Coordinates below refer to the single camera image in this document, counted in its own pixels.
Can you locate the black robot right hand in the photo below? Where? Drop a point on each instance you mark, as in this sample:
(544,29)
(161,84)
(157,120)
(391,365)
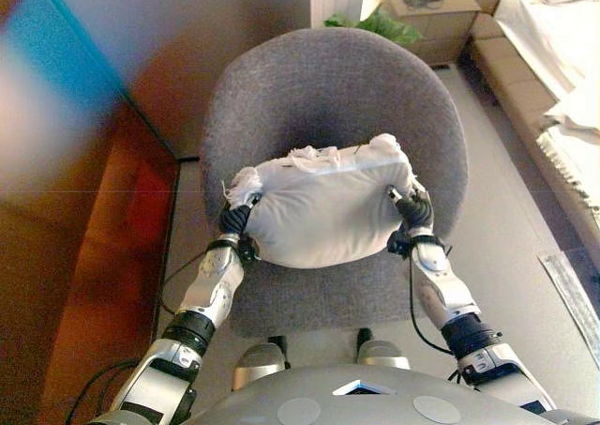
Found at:
(417,214)

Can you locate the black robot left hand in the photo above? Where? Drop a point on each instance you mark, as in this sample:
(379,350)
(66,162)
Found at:
(234,221)

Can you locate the white cushion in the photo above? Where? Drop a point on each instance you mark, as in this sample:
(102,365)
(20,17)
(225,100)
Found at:
(323,214)

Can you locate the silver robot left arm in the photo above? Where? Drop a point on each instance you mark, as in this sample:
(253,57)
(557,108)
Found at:
(206,289)

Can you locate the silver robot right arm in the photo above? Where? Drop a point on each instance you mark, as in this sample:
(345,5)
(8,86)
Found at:
(440,293)

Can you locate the beige sofa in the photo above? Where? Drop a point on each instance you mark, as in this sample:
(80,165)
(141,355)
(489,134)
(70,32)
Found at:
(515,78)

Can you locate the silver robot left leg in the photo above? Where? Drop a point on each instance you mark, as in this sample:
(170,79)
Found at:
(260,364)

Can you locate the brown wooden cabinet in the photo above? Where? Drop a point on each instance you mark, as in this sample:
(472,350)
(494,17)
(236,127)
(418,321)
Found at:
(94,265)

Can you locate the grey fabric armchair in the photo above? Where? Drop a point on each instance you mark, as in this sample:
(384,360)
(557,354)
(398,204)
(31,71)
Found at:
(328,87)

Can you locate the cream fringed throw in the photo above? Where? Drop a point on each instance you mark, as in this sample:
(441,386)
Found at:
(572,162)

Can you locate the silver metal strip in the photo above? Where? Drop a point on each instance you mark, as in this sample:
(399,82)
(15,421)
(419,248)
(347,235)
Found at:
(574,298)

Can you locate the beige nightstand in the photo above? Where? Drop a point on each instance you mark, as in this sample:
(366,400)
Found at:
(436,26)

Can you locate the green leafy plant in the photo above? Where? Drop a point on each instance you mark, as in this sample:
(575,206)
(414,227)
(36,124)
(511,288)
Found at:
(389,26)

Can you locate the silver robot torso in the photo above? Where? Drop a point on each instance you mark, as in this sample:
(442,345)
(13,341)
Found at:
(356,401)

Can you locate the white blanket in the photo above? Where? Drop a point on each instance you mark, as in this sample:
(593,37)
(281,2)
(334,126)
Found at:
(548,40)

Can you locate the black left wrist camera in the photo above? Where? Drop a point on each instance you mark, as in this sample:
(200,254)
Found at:
(247,249)

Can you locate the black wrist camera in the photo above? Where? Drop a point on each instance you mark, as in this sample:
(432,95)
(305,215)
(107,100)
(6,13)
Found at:
(247,249)
(397,244)

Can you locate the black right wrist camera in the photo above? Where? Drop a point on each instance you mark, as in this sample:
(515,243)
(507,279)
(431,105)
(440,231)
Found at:
(397,244)

